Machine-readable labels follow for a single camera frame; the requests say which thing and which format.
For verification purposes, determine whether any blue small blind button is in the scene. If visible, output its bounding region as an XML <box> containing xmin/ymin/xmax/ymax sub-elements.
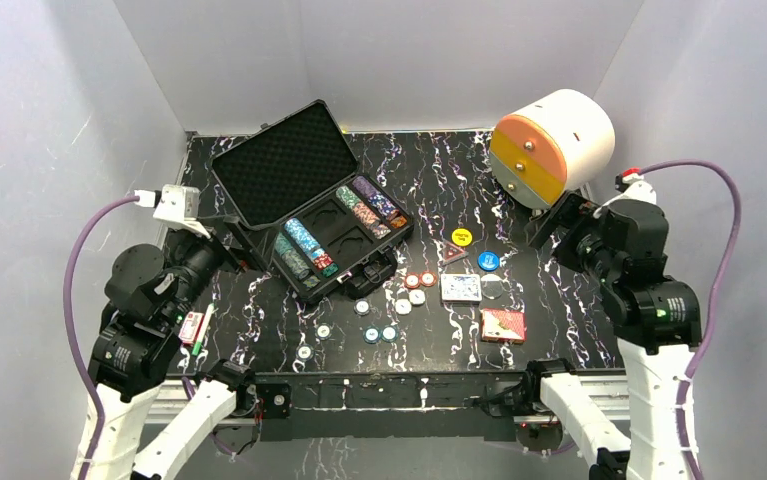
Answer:
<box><xmin>478</xmin><ymin>251</ymin><xmax>500</xmax><ymax>272</ymax></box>

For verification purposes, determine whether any clear round dealer button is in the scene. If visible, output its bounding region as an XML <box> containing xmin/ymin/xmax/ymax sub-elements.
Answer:
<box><xmin>481</xmin><ymin>274</ymin><xmax>505</xmax><ymax>299</ymax></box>

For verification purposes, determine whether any yellow big blind button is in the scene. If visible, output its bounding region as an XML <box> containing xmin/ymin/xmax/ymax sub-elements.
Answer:
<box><xmin>451</xmin><ymin>227</ymin><xmax>473</xmax><ymax>247</ymax></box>

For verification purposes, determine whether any red playing card deck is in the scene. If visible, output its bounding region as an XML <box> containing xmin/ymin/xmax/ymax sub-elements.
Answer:
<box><xmin>480</xmin><ymin>308</ymin><xmax>527</xmax><ymax>344</ymax></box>

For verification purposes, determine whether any triangular all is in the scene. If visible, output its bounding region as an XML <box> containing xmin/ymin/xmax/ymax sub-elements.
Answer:
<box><xmin>440</xmin><ymin>240</ymin><xmax>469</xmax><ymax>266</ymax></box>

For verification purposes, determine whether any blue playing card deck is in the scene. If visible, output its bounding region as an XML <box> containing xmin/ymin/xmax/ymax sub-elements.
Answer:
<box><xmin>439</xmin><ymin>274</ymin><xmax>483</xmax><ymax>303</ymax></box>

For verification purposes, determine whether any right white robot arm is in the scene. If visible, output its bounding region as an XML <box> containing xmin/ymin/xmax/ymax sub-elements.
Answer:
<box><xmin>521</xmin><ymin>192</ymin><xmax>702</xmax><ymax>479</ymax></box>

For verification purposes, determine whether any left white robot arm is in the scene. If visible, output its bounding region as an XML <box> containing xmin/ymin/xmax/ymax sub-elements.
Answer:
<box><xmin>71</xmin><ymin>231</ymin><xmax>258</xmax><ymax>479</ymax></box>

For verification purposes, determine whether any black poker set case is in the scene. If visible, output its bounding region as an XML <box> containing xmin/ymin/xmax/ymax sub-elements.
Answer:
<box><xmin>209</xmin><ymin>100</ymin><xmax>414</xmax><ymax>304</ymax></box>

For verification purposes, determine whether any pale green chip stack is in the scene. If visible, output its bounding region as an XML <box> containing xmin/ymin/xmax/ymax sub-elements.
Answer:
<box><xmin>274</xmin><ymin>233</ymin><xmax>320</xmax><ymax>289</ymax></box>

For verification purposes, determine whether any light blue chip stack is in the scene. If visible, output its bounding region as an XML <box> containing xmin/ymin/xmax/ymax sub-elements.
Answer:
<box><xmin>284</xmin><ymin>218</ymin><xmax>338</xmax><ymax>277</ymax></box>

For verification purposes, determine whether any white cylindrical drawer unit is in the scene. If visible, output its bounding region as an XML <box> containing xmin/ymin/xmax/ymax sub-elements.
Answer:
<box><xmin>489</xmin><ymin>89</ymin><xmax>615</xmax><ymax>210</ymax></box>

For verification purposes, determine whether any red white small box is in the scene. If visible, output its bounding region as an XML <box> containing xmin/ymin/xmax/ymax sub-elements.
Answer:
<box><xmin>178</xmin><ymin>312</ymin><xmax>204</xmax><ymax>346</ymax></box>

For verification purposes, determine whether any blue fifty chip far left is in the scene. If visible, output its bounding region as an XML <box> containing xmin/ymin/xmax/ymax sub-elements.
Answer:
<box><xmin>315</xmin><ymin>324</ymin><xmax>332</xmax><ymax>340</ymax></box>

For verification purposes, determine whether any orange blue chip stack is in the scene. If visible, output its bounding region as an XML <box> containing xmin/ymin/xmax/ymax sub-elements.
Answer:
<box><xmin>352</xmin><ymin>202</ymin><xmax>391</xmax><ymax>239</ymax></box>

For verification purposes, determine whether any blue fifty chip lowest left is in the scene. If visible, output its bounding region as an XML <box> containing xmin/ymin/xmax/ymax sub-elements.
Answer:
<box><xmin>296</xmin><ymin>344</ymin><xmax>314</xmax><ymax>362</ymax></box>

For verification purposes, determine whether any purple and blue chip stack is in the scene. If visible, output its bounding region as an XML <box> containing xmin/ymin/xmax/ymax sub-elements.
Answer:
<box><xmin>352</xmin><ymin>176</ymin><xmax>407</xmax><ymax>228</ymax></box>

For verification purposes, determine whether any red five chip right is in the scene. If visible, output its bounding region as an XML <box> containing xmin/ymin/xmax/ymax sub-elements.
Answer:
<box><xmin>419</xmin><ymin>271</ymin><xmax>438</xmax><ymax>287</ymax></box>

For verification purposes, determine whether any red five chip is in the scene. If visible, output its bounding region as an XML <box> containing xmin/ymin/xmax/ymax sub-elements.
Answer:
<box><xmin>404</xmin><ymin>273</ymin><xmax>421</xmax><ymax>289</ymax></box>
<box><xmin>419</xmin><ymin>271</ymin><xmax>438</xmax><ymax>287</ymax></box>

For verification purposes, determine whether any teal fifty chip left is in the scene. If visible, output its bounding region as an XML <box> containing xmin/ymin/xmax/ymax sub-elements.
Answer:
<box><xmin>363</xmin><ymin>327</ymin><xmax>380</xmax><ymax>344</ymax></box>

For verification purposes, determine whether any teal fifty chip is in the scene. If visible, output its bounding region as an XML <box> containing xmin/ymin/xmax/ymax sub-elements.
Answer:
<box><xmin>363</xmin><ymin>327</ymin><xmax>380</xmax><ymax>344</ymax></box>
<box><xmin>381</xmin><ymin>325</ymin><xmax>399</xmax><ymax>343</ymax></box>

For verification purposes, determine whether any red five chip left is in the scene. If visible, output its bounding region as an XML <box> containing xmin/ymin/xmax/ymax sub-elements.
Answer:
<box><xmin>404</xmin><ymin>273</ymin><xmax>421</xmax><ymax>289</ymax></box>

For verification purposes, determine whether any white one chip right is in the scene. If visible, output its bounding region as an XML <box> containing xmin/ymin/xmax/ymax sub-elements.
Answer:
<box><xmin>408</xmin><ymin>289</ymin><xmax>426</xmax><ymax>306</ymax></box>

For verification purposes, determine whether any white one chip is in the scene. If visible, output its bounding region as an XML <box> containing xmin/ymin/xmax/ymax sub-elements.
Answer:
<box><xmin>395</xmin><ymin>298</ymin><xmax>412</xmax><ymax>316</ymax></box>
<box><xmin>408</xmin><ymin>289</ymin><xmax>426</xmax><ymax>306</ymax></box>

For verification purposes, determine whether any white one chip left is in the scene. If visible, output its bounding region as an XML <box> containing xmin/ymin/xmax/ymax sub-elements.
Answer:
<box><xmin>395</xmin><ymin>298</ymin><xmax>412</xmax><ymax>316</ymax></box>

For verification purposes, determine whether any teal fifty chip right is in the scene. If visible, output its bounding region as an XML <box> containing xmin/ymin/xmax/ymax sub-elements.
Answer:
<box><xmin>381</xmin><ymin>325</ymin><xmax>399</xmax><ymax>343</ymax></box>

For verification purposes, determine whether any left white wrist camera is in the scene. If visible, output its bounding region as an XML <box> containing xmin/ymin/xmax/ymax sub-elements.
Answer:
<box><xmin>134</xmin><ymin>184</ymin><xmax>211</xmax><ymax>239</ymax></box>

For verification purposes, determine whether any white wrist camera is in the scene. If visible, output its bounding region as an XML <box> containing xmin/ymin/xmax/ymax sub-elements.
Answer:
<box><xmin>134</xmin><ymin>184</ymin><xmax>211</xmax><ymax>239</ymax></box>
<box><xmin>595</xmin><ymin>168</ymin><xmax>657</xmax><ymax>218</ymax></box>

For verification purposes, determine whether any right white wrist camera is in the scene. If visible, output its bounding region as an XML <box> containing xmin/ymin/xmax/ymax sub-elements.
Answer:
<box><xmin>595</xmin><ymin>168</ymin><xmax>657</xmax><ymax>218</ymax></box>

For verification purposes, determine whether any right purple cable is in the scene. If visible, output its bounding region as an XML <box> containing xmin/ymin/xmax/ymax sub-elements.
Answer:
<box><xmin>639</xmin><ymin>159</ymin><xmax>743</xmax><ymax>480</ymax></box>

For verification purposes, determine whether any purple cable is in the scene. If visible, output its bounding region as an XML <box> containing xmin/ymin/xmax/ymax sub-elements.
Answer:
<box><xmin>62</xmin><ymin>193</ymin><xmax>141</xmax><ymax>480</ymax></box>
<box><xmin>639</xmin><ymin>159</ymin><xmax>743</xmax><ymax>480</ymax></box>

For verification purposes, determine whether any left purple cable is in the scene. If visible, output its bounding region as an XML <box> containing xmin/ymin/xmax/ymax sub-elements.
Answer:
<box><xmin>62</xmin><ymin>193</ymin><xmax>141</xmax><ymax>480</ymax></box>

